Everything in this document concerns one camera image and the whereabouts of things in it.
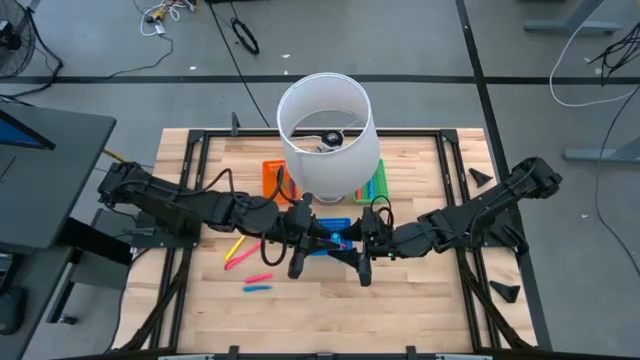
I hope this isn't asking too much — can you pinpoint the black aluminium table frame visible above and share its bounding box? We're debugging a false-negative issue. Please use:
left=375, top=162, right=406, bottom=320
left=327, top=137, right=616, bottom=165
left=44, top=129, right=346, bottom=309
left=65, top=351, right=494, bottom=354
left=117, top=127, right=534, bottom=360

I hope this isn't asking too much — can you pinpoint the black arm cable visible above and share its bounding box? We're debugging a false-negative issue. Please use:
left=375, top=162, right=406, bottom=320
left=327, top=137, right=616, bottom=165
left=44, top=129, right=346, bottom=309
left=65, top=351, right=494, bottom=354
left=177, top=166, right=301, bottom=267
left=369, top=194, right=396, bottom=226

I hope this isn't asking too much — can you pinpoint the grey side desk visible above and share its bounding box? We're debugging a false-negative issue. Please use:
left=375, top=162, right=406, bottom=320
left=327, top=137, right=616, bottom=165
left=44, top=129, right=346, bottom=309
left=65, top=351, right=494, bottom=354
left=0, top=244, right=76, bottom=360

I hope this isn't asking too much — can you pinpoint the black computer mouse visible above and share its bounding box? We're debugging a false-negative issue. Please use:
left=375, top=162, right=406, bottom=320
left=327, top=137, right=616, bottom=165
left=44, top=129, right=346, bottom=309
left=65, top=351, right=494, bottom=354
left=0, top=285, right=27, bottom=336

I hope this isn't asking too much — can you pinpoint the black triangular spare finger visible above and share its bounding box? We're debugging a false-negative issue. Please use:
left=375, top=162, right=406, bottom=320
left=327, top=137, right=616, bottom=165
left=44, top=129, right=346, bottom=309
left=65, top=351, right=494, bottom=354
left=488, top=279, right=521, bottom=304
left=468, top=167, right=494, bottom=189

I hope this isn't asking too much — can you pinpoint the white floor cable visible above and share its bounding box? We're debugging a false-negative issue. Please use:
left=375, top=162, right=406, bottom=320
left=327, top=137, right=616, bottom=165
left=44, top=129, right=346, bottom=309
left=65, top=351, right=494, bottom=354
left=548, top=0, right=640, bottom=108

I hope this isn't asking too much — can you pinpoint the black desk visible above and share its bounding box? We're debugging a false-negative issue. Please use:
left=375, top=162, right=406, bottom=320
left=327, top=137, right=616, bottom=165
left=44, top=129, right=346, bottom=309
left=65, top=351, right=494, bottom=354
left=0, top=102, right=117, bottom=254

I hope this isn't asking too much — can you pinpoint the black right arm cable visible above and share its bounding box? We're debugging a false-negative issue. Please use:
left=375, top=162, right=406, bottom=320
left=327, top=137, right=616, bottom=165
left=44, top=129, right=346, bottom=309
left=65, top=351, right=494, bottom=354
left=369, top=194, right=396, bottom=226

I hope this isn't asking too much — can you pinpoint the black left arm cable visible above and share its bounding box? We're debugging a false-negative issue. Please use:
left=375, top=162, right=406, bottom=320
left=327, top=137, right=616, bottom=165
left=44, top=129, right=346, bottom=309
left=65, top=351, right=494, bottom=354
left=177, top=166, right=301, bottom=267

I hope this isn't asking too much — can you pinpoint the white shade silver table lamp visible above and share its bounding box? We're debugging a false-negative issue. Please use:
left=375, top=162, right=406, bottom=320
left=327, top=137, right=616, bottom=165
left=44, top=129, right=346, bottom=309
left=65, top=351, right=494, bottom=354
left=276, top=72, right=381, bottom=206

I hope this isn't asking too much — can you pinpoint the orange plastic basket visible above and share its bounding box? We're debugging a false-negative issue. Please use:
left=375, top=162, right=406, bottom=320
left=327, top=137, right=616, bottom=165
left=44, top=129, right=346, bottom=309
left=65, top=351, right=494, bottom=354
left=261, top=159, right=301, bottom=205

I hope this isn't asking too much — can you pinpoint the yellow floor cable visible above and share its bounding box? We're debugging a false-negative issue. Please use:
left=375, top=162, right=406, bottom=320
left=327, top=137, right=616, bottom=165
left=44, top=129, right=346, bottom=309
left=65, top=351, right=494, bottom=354
left=102, top=148, right=151, bottom=171

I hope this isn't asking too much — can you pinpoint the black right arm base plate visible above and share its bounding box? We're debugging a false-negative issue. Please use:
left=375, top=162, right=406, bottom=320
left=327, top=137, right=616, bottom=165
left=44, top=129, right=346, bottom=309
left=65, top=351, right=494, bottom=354
left=487, top=204, right=529, bottom=251

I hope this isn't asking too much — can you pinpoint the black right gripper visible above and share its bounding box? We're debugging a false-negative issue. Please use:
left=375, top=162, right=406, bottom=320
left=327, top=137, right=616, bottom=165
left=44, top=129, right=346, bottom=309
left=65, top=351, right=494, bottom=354
left=327, top=204, right=399, bottom=289

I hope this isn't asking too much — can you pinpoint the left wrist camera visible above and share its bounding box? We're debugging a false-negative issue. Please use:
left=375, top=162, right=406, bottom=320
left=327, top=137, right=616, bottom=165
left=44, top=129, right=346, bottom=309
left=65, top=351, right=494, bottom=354
left=287, top=198, right=314, bottom=236

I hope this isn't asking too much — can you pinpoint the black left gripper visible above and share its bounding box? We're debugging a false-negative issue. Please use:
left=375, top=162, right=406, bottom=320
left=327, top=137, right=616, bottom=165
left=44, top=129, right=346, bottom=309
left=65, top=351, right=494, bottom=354
left=287, top=192, right=337, bottom=281

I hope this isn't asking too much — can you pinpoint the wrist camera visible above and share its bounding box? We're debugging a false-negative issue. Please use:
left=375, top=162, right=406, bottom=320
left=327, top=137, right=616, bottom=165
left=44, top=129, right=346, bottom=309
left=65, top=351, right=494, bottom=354
left=362, top=207, right=389, bottom=246
left=287, top=198, right=314, bottom=236

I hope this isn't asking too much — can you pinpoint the grey table leg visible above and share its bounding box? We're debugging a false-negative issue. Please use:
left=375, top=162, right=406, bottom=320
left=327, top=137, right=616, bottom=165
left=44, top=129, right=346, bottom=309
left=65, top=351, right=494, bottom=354
left=563, top=134, right=640, bottom=164
left=522, top=0, right=624, bottom=36

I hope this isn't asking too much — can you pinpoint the blue plastic basket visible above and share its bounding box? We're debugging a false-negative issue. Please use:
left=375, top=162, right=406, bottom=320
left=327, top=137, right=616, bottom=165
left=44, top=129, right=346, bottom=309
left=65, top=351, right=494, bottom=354
left=301, top=217, right=355, bottom=257

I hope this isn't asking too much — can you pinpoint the white yellow cable bundle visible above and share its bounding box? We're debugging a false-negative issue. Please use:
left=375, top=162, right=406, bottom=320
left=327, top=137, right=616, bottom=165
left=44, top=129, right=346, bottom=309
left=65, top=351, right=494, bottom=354
left=132, top=0, right=199, bottom=37

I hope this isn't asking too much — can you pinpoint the black coiled cable ring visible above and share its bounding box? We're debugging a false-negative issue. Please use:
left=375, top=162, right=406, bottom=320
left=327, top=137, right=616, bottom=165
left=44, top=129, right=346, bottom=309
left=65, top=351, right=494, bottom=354
left=230, top=17, right=261, bottom=56

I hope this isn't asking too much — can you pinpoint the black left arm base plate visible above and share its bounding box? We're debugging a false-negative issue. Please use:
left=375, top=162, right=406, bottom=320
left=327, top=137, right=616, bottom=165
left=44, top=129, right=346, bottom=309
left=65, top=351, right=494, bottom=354
left=92, top=207, right=201, bottom=250

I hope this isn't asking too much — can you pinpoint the computer monitor blue screen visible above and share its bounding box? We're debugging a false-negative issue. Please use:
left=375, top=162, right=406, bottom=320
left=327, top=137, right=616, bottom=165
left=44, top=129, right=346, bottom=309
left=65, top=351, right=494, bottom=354
left=0, top=108, right=57, bottom=151

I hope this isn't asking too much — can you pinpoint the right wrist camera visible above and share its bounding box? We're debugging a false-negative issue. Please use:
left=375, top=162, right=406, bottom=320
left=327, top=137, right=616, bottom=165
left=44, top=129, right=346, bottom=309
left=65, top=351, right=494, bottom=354
left=362, top=207, right=389, bottom=246

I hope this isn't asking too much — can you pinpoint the green plastic basket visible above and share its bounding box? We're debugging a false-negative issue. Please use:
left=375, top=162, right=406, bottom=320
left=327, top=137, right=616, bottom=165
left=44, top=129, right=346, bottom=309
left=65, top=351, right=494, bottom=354
left=352, top=158, right=390, bottom=205

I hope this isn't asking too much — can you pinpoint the thin black floor cable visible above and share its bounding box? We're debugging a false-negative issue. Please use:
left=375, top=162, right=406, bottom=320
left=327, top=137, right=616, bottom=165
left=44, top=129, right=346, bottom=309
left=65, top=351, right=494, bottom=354
left=104, top=34, right=175, bottom=81

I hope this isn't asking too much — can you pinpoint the long black floor cable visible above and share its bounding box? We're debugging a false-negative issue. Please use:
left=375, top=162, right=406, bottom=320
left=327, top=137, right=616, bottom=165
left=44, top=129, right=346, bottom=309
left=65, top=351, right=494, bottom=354
left=593, top=84, right=640, bottom=277
left=206, top=0, right=271, bottom=129

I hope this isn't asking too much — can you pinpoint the black floor fan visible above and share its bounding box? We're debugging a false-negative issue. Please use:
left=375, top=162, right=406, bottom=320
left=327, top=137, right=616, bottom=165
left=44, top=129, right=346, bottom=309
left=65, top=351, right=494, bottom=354
left=0, top=0, right=37, bottom=80

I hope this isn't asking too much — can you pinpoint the black cable bundle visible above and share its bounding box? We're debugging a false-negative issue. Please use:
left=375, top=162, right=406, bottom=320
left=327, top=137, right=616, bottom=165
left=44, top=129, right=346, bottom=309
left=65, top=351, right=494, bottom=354
left=587, top=22, right=640, bottom=86

